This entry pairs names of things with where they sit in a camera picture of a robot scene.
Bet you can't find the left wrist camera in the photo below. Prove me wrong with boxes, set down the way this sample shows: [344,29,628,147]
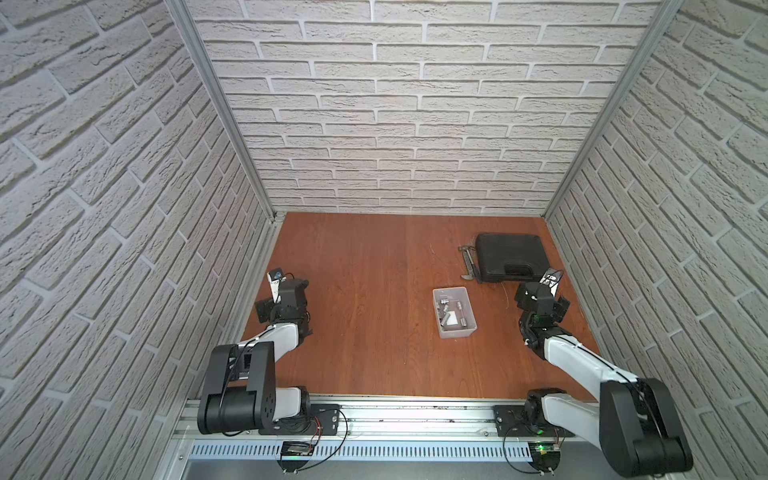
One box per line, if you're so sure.
[267,268,285,304]

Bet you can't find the right controller board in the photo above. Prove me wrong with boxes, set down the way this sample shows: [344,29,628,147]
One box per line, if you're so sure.
[528,443,561,475]

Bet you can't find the controller board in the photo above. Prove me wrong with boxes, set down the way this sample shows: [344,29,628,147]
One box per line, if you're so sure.
[277,441,315,473]
[528,443,561,475]

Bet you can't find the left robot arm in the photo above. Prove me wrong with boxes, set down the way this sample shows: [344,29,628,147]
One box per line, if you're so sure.
[197,268,312,436]

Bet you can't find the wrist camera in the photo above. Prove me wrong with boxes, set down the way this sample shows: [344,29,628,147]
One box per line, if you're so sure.
[267,268,285,304]
[539,268,564,297]

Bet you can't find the translucent plastic storage box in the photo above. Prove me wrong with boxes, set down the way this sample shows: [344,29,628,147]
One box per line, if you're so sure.
[432,287,477,339]

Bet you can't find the left controller board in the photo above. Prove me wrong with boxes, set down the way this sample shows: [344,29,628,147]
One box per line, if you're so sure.
[277,441,315,473]

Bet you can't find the aluminium rail frame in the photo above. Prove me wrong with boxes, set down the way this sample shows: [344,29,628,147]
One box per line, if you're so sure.
[164,395,596,477]

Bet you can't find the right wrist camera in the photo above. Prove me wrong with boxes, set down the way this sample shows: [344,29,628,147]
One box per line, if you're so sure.
[539,268,564,297]

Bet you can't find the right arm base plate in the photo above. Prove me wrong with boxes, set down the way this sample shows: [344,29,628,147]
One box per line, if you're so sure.
[492,404,574,439]

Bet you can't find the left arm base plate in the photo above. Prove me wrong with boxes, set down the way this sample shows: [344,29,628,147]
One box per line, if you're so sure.
[258,404,341,437]

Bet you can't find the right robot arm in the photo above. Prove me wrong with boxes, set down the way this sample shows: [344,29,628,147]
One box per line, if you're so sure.
[515,282,694,478]

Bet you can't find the black plastic tool case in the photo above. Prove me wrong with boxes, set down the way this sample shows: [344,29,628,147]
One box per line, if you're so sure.
[475,233,551,283]

